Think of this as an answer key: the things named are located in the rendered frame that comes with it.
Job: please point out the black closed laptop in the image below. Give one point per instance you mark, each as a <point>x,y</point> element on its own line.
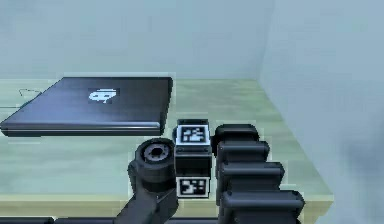
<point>90,106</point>

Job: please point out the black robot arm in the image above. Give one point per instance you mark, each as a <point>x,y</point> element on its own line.
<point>246,173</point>

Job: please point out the pale green table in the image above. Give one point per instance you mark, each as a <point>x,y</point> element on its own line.
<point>66,166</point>

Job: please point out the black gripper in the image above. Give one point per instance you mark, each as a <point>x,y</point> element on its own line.
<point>154,170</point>

